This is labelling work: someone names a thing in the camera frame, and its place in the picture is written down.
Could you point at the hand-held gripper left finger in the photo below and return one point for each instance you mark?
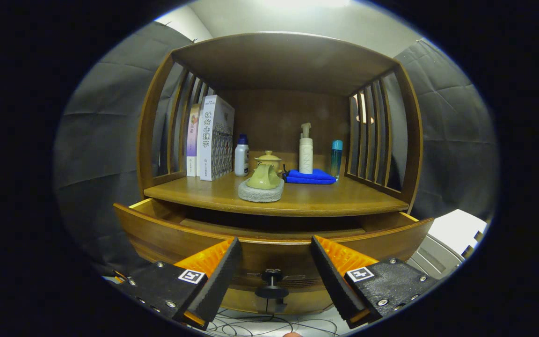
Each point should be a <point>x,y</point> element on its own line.
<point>218,281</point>

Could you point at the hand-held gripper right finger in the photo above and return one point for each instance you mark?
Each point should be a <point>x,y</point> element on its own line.
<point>332,281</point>

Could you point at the wooden drawer with black knob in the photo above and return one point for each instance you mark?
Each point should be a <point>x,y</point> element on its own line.
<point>166,238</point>

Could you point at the green ornament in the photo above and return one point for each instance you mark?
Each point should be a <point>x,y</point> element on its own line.
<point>262,180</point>

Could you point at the wooden countertop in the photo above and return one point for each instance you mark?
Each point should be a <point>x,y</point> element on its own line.
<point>335,196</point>

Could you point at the grey white filing cabinet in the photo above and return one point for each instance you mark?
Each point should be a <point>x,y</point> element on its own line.
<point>438,255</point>

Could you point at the brown wooden cabinet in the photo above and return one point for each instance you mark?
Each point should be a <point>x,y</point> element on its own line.
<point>288,117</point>

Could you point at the blue folded cloth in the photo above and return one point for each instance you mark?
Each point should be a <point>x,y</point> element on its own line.
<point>309,177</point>

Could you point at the clear blue bottle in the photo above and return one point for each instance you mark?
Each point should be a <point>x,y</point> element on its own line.
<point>336,159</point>

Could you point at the white bottle with blue cap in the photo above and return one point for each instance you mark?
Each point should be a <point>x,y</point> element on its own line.
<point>242,159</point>

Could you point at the white pump bottle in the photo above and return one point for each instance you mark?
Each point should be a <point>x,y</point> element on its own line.
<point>305,154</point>

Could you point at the yellow lidded teacup with saucer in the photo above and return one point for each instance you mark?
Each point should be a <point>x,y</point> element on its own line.
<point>269,158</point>

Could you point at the white patterned book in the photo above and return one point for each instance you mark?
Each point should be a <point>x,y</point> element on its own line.
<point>213,140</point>

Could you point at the purple book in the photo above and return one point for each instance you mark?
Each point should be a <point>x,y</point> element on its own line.
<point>193,140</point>

